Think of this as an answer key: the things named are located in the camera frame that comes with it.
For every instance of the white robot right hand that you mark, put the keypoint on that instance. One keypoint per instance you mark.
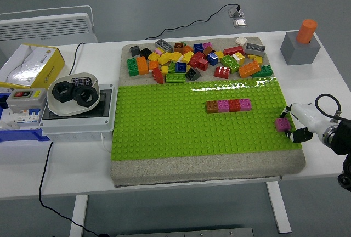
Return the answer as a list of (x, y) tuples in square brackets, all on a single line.
[(308, 117)]

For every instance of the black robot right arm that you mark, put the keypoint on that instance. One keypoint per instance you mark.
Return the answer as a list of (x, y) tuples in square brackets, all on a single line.
[(342, 135)]

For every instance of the orange long toy brick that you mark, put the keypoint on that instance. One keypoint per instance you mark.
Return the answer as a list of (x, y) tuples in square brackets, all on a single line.
[(142, 65), (249, 69)]

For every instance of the small yellow toy brick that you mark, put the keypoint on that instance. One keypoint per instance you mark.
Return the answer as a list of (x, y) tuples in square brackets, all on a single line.
[(251, 56), (164, 69)]

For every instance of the grey long toy brick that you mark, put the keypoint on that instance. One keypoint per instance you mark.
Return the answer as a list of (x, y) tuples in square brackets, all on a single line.
[(164, 44), (255, 49)]

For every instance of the white and yellow toy brick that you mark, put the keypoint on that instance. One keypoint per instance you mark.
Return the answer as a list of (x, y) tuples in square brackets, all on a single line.
[(238, 57)]

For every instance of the red long toy brick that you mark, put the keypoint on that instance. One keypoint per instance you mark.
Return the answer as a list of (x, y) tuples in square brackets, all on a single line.
[(233, 50)]

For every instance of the blue and white toy brick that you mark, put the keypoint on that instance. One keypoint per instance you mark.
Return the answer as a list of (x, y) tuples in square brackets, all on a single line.
[(212, 58)]

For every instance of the brown sloped toy brick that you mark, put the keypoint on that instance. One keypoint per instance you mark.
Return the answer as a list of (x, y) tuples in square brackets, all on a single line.
[(209, 50)]

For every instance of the dark grey sloped toy brick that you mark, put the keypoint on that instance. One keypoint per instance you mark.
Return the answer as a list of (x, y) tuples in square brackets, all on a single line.
[(193, 74)]

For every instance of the lime green long toy brick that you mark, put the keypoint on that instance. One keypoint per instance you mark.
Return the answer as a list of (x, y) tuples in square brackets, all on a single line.
[(175, 78)]

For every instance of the green studded baseplate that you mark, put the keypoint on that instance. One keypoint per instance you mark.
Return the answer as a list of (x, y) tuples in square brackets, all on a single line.
[(164, 124)]

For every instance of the brown hollow toy brick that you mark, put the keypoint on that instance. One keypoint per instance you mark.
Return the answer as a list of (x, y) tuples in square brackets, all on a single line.
[(179, 47)]

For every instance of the yellow curved toy brick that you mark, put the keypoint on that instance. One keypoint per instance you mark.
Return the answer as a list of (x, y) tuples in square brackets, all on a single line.
[(164, 58)]

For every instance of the red stepped toy brick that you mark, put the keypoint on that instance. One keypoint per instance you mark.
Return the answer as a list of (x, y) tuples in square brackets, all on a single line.
[(157, 75)]

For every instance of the small orange toy brick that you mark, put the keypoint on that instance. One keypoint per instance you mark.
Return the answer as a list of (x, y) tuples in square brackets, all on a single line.
[(153, 65)]

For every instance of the small pink toy brick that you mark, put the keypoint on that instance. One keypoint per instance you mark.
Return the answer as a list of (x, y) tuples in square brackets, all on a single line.
[(158, 50)]

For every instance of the black toy brick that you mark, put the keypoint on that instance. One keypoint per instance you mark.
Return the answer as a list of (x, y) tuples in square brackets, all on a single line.
[(145, 52)]

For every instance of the dark green long toy brick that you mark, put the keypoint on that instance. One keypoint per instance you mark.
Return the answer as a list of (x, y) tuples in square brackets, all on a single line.
[(132, 66)]

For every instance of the dark grey small toy brick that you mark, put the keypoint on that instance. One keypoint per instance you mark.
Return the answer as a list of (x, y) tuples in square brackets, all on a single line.
[(134, 50)]

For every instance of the grey cube block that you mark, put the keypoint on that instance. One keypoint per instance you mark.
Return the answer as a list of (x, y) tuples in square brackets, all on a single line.
[(300, 53)]

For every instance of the orange cylinder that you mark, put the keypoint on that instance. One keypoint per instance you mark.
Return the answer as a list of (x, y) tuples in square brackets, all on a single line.
[(306, 31)]

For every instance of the white table leg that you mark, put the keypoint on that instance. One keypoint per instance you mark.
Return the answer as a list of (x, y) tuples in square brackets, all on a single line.
[(78, 215), (279, 209)]

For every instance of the closed metal floor socket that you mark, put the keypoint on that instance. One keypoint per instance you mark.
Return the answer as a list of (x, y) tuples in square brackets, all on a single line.
[(240, 22)]

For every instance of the open metal floor socket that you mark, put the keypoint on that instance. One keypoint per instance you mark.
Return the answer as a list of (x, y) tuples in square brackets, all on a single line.
[(236, 12)]

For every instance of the grey-brown mat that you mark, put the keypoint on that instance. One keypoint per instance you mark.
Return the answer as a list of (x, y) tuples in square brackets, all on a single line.
[(192, 171)]

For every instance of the large black hex nut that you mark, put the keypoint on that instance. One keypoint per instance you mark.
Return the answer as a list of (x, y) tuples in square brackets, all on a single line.
[(91, 97), (56, 91)]

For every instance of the small black electronic component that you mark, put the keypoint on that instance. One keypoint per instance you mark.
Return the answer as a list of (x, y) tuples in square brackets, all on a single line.
[(81, 81)]

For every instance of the white plastic bowl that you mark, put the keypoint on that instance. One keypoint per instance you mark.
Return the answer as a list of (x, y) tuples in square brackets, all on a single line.
[(68, 109)]

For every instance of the yellow and white cardboard box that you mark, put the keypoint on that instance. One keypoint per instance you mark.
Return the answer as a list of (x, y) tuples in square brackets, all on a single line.
[(46, 64)]

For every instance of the white panel heater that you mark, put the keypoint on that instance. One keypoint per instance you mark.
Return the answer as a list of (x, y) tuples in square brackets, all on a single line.
[(55, 28)]

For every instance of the white and blue circuit breaker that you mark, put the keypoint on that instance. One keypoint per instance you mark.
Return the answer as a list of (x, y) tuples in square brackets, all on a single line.
[(27, 115)]

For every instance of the grey electrical enclosure box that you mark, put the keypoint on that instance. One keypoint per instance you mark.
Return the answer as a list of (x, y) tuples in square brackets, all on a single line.
[(76, 127)]

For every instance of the grey switch box red button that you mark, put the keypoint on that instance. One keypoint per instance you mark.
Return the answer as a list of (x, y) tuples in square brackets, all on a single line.
[(26, 98)]

